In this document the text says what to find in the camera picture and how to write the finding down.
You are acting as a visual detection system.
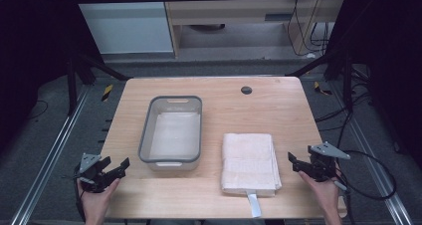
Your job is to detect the black yellow hazard tape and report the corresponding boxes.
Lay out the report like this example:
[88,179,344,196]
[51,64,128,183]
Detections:
[313,81,333,97]
[101,84,114,103]

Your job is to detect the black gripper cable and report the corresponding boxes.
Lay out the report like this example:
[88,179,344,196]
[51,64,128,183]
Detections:
[332,149,398,225]
[73,164,88,223]

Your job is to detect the light wooden desk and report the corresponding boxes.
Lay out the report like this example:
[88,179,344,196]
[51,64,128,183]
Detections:
[160,0,346,59]

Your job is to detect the person's left hand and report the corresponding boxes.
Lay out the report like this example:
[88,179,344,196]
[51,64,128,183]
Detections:
[76,177,121,221]

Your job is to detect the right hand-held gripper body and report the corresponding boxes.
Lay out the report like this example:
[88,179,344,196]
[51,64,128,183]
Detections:
[307,140,351,183]

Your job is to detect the white basin with grey rim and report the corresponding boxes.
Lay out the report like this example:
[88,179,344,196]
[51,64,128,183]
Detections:
[137,95,204,172]

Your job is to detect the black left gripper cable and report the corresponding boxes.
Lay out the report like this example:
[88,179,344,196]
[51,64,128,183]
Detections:
[73,164,88,223]

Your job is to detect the folded white towel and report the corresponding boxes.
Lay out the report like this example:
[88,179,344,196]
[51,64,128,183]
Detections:
[220,132,284,219]

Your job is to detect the thin black floor cable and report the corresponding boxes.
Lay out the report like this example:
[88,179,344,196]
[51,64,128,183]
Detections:
[27,100,50,120]

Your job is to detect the black metal stand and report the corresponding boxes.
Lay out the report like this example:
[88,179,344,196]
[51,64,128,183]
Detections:
[65,51,131,117]
[286,47,355,113]

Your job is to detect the aluminium floor rail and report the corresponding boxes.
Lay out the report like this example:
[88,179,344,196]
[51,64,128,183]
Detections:
[327,81,416,225]
[9,85,92,225]

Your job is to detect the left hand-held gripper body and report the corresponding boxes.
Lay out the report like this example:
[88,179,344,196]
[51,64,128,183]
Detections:
[73,152,111,194]

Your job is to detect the person's right hand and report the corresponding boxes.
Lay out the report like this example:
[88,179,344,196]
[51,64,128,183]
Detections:
[298,167,343,216]

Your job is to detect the white cabinet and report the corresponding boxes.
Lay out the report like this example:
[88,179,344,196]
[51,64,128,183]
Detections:
[69,0,175,56]

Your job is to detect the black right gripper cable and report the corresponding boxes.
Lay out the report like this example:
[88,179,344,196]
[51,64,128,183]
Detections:
[332,149,398,225]

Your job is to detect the black cables under desk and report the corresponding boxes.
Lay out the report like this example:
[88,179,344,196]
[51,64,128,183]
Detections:
[286,0,330,58]

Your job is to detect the black curtain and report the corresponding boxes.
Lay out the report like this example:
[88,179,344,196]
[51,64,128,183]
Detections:
[0,0,105,153]
[324,0,422,168]

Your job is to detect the black floor cables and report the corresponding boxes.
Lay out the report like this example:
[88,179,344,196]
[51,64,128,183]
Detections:
[314,64,378,133]

